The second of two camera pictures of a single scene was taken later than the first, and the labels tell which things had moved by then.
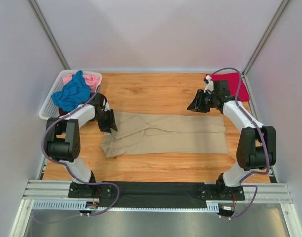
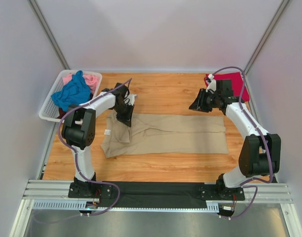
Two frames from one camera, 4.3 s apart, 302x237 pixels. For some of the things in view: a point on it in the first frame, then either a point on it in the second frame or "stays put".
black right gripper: (201, 100) stays put
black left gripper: (106, 121) to (125, 116)
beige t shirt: (137, 134) stays put
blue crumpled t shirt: (75, 93) stays put
